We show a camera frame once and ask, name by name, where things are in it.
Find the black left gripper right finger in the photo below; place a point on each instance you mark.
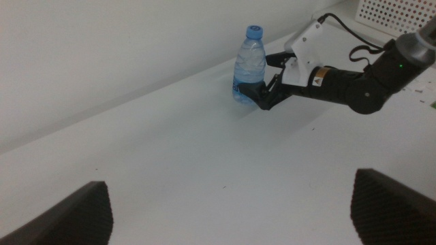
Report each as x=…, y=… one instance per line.
x=391, y=211

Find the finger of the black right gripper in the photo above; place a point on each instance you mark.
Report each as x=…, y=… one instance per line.
x=277, y=59
x=253, y=92

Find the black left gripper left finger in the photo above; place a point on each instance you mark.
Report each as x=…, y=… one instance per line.
x=71, y=217

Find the blue-capped water bottle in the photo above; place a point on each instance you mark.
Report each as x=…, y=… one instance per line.
x=250, y=58

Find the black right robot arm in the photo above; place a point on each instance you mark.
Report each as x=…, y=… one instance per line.
x=357, y=92

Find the small green scrap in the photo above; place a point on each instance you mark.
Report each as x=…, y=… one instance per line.
x=433, y=105

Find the white perforated plastic basket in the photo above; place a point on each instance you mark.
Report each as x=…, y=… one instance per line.
x=391, y=13

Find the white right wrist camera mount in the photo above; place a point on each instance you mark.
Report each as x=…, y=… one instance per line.
x=306, y=51

